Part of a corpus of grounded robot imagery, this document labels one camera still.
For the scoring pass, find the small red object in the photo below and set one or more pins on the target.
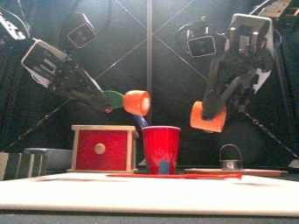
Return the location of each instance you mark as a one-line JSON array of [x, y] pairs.
[[135, 102]]

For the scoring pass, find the orange toy carrot bottom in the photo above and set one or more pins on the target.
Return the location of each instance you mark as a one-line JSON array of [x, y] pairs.
[[205, 124]]

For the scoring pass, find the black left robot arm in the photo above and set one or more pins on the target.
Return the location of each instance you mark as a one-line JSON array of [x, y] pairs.
[[10, 29]]

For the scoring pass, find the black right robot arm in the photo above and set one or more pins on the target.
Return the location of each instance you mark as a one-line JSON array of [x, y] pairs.
[[285, 17]]

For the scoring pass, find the tan plate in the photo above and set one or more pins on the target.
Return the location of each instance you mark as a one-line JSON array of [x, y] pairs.
[[256, 172]]

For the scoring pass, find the wooden box with red panel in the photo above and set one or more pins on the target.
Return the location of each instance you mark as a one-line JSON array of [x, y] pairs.
[[100, 151]]

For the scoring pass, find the pale grey bowl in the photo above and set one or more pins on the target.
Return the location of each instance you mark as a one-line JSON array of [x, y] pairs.
[[56, 159]]

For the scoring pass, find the red plastic cup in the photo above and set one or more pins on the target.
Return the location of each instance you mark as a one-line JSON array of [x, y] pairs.
[[160, 148]]

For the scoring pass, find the dark striped wooden block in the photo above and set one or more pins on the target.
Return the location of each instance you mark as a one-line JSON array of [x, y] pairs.
[[14, 166]]

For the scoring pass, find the red toy knife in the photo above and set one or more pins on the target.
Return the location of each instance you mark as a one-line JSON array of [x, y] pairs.
[[175, 176]]

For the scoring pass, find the white cutting board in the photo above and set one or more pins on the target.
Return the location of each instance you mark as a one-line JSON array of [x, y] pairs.
[[147, 195]]

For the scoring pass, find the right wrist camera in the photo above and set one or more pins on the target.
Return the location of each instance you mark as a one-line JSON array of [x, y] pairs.
[[200, 46]]

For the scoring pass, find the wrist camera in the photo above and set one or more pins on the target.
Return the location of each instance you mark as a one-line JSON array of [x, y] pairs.
[[200, 46], [81, 33]]

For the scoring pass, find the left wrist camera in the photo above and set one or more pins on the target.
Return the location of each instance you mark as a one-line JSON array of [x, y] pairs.
[[81, 33]]

